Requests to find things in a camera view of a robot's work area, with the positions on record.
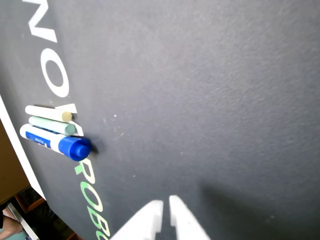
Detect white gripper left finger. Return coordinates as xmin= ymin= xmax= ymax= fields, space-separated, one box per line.
xmin=111 ymin=199 xmax=164 ymax=240

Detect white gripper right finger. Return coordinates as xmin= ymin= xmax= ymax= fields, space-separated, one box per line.
xmin=169 ymin=194 xmax=211 ymax=240

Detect blue capped white marker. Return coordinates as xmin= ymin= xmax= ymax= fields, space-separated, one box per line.
xmin=19 ymin=123 xmax=92 ymax=163

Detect grey WOWROBO mat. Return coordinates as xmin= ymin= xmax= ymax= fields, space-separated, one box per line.
xmin=0 ymin=0 xmax=320 ymax=240

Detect green chalk stick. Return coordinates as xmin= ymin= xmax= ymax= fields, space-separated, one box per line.
xmin=28 ymin=115 xmax=77 ymax=137

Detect brown cardboard box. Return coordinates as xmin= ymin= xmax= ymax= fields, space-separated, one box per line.
xmin=0 ymin=119 xmax=32 ymax=205

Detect yellow chalk stick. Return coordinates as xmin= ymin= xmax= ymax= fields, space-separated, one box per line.
xmin=24 ymin=105 xmax=74 ymax=123

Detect brown wooden frame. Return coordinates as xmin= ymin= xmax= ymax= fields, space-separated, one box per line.
xmin=14 ymin=194 xmax=46 ymax=214

